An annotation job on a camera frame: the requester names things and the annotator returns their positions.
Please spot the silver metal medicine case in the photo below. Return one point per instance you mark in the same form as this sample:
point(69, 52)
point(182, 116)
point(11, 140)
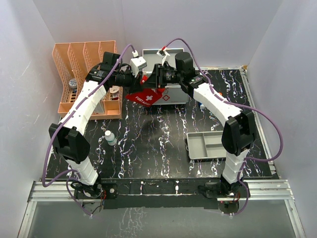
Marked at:
point(173, 93)

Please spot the round blue white tin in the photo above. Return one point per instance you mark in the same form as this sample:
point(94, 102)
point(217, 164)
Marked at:
point(72, 83)

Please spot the grey stationery box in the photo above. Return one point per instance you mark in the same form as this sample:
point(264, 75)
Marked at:
point(99, 109)

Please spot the white oval card package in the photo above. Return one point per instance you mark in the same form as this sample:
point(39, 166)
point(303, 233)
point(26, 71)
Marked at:
point(114, 92)

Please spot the red first aid pouch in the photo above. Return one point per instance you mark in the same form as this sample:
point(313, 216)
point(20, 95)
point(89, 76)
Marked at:
point(147, 97)

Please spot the aluminium frame rail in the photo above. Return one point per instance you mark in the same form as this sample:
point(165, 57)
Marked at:
point(162, 209)

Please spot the clear bottle white cap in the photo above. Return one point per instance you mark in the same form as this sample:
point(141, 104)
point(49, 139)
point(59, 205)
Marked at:
point(110, 138)

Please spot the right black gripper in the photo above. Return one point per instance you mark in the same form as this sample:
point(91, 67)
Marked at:
point(156, 80)

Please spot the white blue tube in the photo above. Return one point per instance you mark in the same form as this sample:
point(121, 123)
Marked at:
point(202, 107)

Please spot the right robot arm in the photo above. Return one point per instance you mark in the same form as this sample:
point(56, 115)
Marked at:
point(239, 127)

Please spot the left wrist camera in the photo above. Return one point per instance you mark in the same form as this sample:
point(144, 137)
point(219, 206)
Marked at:
point(137, 63)

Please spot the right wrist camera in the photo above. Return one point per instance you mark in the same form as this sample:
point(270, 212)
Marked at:
point(163, 54)

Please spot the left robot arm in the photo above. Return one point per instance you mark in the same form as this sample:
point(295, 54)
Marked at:
point(67, 137)

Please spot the orange plastic file organizer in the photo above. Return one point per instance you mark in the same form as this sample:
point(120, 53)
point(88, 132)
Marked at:
point(74, 60)

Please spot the grey plastic tray insert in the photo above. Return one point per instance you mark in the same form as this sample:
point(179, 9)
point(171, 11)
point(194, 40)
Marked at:
point(205, 145)

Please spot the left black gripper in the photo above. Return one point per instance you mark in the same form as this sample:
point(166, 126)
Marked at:
point(135, 86)

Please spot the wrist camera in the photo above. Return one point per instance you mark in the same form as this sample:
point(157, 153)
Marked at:
point(163, 54)
point(137, 63)

